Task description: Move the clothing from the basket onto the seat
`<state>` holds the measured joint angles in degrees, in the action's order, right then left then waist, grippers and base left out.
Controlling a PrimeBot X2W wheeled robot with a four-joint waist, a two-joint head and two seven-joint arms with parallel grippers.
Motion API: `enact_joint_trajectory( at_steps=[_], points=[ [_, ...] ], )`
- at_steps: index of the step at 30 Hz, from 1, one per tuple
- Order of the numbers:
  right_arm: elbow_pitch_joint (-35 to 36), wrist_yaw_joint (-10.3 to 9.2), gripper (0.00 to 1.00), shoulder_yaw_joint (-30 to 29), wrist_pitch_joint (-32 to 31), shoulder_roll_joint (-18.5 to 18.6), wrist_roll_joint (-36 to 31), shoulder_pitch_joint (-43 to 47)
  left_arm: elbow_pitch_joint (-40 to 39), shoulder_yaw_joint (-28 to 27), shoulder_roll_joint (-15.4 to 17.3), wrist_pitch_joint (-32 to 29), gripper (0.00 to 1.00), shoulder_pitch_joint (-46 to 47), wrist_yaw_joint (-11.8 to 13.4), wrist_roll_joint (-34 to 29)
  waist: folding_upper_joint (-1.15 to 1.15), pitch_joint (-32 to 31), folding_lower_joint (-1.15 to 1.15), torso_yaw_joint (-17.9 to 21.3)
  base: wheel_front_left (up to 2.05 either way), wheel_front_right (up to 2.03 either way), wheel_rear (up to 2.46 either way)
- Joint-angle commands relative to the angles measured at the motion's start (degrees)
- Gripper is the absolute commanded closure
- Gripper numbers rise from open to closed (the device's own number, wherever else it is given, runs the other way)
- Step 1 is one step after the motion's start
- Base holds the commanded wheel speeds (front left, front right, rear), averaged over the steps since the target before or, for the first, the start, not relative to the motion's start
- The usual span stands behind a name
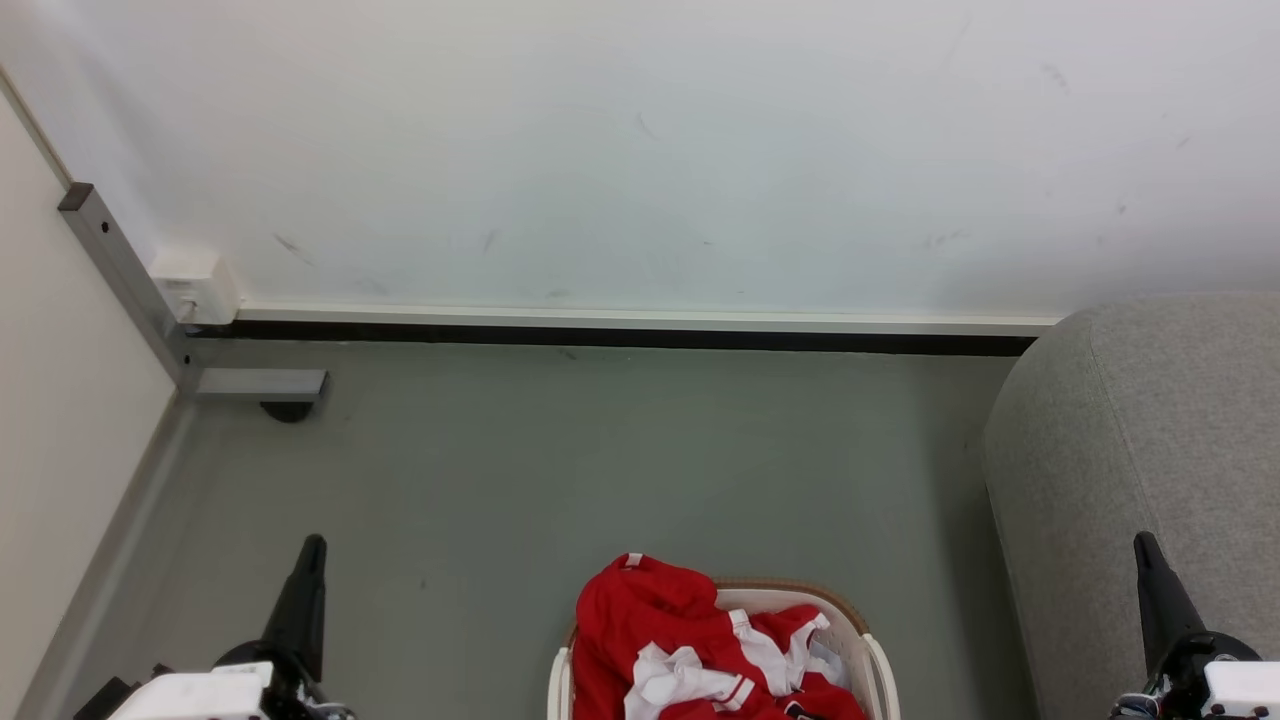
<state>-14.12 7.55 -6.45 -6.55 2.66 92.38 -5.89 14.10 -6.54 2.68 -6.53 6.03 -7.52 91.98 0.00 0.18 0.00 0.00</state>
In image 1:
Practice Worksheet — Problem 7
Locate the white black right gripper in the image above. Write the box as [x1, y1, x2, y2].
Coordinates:
[1112, 532, 1280, 720]

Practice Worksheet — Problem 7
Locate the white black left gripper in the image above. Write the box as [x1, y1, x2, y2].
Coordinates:
[75, 534, 353, 720]

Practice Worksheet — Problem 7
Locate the white plastic laundry basket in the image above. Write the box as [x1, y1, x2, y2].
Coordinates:
[547, 577, 901, 720]

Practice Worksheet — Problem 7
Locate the grey fabric sofa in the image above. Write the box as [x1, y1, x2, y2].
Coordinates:
[983, 291, 1280, 720]

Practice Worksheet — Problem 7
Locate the red and white jersey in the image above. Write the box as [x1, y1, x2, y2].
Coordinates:
[572, 553, 869, 720]

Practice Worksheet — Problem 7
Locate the white and black baseboard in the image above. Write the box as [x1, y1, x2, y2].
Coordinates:
[185, 303, 1062, 359]

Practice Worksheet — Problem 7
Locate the grey metal frame post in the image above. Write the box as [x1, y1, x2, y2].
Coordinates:
[57, 182, 201, 398]

